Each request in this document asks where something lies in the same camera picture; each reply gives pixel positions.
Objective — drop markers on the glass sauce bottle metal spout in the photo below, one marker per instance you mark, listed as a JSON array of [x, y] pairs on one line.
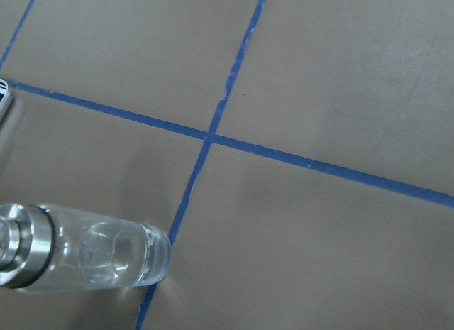
[[50, 248]]

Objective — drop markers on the white digital kitchen scale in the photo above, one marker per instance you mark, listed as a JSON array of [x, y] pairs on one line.
[[6, 98]]

